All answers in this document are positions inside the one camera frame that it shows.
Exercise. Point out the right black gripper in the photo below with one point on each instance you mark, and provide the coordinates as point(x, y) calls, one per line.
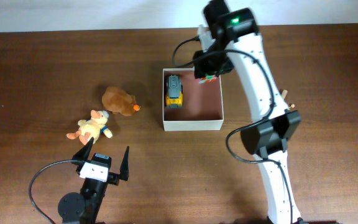
point(202, 68)

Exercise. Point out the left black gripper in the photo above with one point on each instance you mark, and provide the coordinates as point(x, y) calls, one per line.
point(114, 178)

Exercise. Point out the multicolour puzzle cube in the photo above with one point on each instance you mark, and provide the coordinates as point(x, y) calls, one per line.
point(207, 79)

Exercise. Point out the yellow grey toy truck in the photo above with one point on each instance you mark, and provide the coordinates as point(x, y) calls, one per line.
point(174, 92)

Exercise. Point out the brown plush bear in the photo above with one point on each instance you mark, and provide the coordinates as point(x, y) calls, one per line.
point(118, 101)

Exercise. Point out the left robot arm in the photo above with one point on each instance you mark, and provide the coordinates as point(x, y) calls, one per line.
point(83, 207)

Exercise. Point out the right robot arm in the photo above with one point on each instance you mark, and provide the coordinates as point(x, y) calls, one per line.
point(233, 42)

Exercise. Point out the yellow plush duck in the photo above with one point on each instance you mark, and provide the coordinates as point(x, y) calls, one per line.
point(91, 129)

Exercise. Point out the white cardboard box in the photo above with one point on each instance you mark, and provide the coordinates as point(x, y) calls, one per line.
point(202, 103)

